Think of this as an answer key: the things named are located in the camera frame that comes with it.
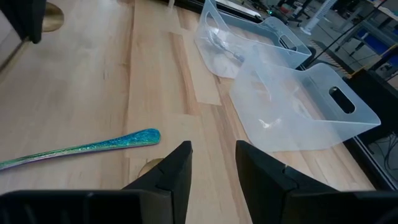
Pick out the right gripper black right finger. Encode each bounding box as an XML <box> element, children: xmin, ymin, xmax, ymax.
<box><xmin>235</xmin><ymin>139</ymin><xmax>355</xmax><ymax>224</ymax></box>

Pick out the clear plastic bin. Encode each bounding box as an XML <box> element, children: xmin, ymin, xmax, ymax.
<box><xmin>229</xmin><ymin>45</ymin><xmax>382</xmax><ymax>153</ymax></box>
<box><xmin>194</xmin><ymin>0</ymin><xmax>313</xmax><ymax>79</ymax></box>

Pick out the black office chair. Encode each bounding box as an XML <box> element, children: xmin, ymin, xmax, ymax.
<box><xmin>276</xmin><ymin>0</ymin><xmax>312</xmax><ymax>27</ymax></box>

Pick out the white tower fan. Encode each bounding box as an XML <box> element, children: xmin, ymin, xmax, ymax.
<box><xmin>300</xmin><ymin>0</ymin><xmax>338</xmax><ymax>35</ymax></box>

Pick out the gold spoon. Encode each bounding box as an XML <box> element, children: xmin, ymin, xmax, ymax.
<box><xmin>137</xmin><ymin>157</ymin><xmax>165</xmax><ymax>178</ymax></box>
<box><xmin>42</xmin><ymin>2</ymin><xmax>65</xmax><ymax>33</ymax></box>

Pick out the black hazard striped floor mat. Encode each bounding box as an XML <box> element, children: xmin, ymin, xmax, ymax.
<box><xmin>310</xmin><ymin>40</ymin><xmax>368</xmax><ymax>78</ymax></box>

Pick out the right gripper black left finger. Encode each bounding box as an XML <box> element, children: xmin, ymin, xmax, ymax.
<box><xmin>121</xmin><ymin>140</ymin><xmax>193</xmax><ymax>224</ymax></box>

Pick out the iridescent rainbow spoon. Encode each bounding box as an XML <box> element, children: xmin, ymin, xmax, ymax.
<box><xmin>0</xmin><ymin>128</ymin><xmax>162</xmax><ymax>172</ymax></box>

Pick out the blue storage crate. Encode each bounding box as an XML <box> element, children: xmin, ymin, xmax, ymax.
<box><xmin>356</xmin><ymin>27</ymin><xmax>398</xmax><ymax>57</ymax></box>

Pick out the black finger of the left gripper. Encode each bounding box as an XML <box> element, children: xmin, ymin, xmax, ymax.
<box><xmin>0</xmin><ymin>0</ymin><xmax>47</xmax><ymax>44</ymax></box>

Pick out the lilac handled silver spoon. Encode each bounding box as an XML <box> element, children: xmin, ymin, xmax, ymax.
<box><xmin>205</xmin><ymin>26</ymin><xmax>246</xmax><ymax>63</ymax></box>

